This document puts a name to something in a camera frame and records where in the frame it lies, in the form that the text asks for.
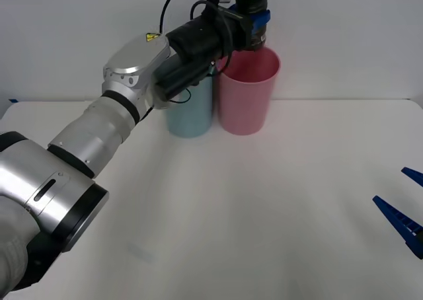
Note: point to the pink waste bin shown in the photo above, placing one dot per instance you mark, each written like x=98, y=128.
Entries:
x=246, y=98

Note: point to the silver and black left arm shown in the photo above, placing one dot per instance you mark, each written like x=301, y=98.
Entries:
x=82, y=141

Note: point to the pale blue waste bin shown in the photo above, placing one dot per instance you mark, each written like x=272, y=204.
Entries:
x=191, y=115

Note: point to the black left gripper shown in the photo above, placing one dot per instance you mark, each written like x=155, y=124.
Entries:
x=238, y=32

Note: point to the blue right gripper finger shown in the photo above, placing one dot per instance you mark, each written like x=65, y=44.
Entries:
x=401, y=221
x=415, y=175

